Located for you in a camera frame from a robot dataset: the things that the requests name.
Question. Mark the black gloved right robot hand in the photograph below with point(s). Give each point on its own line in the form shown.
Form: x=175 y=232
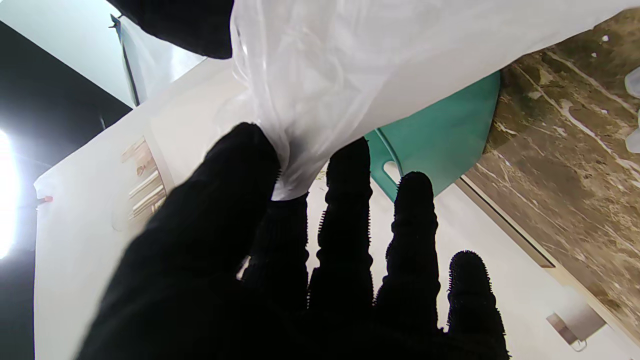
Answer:
x=190 y=25

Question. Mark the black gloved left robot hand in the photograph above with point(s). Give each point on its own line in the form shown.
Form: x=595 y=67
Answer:
x=200 y=275

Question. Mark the green plastic basket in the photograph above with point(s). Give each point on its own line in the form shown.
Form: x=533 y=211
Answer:
x=445 y=135

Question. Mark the translucent white disposable glove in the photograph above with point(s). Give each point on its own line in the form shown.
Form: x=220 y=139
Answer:
x=632 y=115
x=375 y=65

